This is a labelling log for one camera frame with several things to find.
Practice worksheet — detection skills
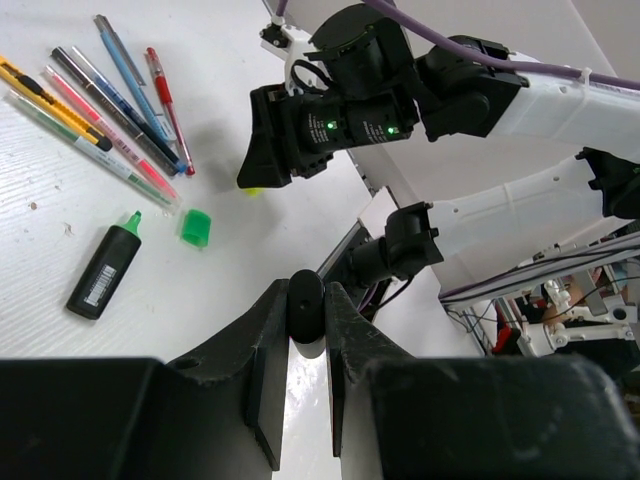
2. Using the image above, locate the green highlighter cap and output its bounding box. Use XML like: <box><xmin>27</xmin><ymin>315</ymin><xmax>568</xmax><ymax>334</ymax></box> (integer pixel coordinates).
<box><xmin>180</xmin><ymin>209</ymin><xmax>212</xmax><ymax>248</ymax></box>

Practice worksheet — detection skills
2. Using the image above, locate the clear red pen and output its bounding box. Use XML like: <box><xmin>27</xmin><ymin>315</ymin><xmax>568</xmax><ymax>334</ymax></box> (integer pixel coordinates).
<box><xmin>146</xmin><ymin>47</ymin><xmax>196</xmax><ymax>177</ymax></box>

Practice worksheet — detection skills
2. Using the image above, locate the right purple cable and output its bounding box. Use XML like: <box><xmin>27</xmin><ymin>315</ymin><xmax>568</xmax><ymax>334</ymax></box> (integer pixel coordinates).
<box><xmin>272</xmin><ymin>0</ymin><xmax>640</xmax><ymax>92</ymax></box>

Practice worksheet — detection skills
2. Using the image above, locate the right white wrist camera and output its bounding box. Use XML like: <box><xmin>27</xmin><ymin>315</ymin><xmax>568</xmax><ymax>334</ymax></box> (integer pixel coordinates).
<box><xmin>260</xmin><ymin>15</ymin><xmax>316</xmax><ymax>96</ymax></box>

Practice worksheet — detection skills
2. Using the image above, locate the clear green pen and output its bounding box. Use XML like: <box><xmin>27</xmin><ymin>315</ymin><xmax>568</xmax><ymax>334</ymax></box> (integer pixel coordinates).
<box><xmin>4</xmin><ymin>90</ymin><xmax>177</xmax><ymax>214</ymax></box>

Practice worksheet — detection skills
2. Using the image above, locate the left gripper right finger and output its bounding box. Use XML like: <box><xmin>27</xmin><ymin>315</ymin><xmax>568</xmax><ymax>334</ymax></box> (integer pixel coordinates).
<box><xmin>324</xmin><ymin>283</ymin><xmax>639</xmax><ymax>479</ymax></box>

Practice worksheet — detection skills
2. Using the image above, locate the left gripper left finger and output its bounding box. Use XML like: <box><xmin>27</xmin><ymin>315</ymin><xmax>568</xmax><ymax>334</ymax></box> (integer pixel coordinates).
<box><xmin>1</xmin><ymin>280</ymin><xmax>289</xmax><ymax>479</ymax></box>

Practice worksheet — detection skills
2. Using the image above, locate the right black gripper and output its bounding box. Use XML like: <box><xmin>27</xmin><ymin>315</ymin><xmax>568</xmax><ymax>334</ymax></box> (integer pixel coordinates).
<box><xmin>236</xmin><ymin>85</ymin><xmax>419</xmax><ymax>189</ymax></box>

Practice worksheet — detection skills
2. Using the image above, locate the clear pink pen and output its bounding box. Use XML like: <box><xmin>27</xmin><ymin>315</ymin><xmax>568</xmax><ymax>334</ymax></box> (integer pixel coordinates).
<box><xmin>44</xmin><ymin>65</ymin><xmax>180</xmax><ymax>205</ymax></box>

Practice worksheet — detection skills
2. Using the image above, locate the black blue pen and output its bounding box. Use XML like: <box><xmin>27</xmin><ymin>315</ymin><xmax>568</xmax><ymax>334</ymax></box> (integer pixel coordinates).
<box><xmin>51</xmin><ymin>47</ymin><xmax>186</xmax><ymax>177</ymax></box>

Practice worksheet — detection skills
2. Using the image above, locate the black yellow highlighter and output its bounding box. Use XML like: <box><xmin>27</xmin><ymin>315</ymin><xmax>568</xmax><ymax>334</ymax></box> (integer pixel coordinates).
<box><xmin>286</xmin><ymin>269</ymin><xmax>325</xmax><ymax>359</ymax></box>

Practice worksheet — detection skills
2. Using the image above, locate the black green highlighter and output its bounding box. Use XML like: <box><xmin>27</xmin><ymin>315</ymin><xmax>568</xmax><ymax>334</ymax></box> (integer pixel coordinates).
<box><xmin>65</xmin><ymin>211</ymin><xmax>142</xmax><ymax>320</ymax></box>

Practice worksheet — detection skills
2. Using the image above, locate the yellow highlighter cap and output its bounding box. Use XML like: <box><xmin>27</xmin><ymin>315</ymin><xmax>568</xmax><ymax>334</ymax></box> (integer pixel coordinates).
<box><xmin>244</xmin><ymin>188</ymin><xmax>262</xmax><ymax>197</ymax></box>

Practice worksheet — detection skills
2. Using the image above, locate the yellow utility knife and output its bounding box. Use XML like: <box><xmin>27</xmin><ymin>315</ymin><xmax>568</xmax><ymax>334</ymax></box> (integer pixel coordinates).
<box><xmin>1</xmin><ymin>57</ymin><xmax>113</xmax><ymax>152</ymax></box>

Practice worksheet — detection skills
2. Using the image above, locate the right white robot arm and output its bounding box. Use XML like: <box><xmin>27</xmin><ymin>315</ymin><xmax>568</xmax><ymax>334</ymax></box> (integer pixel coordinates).
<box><xmin>237</xmin><ymin>1</ymin><xmax>639</xmax><ymax>302</ymax></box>

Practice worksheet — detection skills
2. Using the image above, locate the light blue mechanical pencil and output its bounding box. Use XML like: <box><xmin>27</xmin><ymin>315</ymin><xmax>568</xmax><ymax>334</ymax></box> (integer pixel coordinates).
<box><xmin>94</xmin><ymin>14</ymin><xmax>177</xmax><ymax>144</ymax></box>

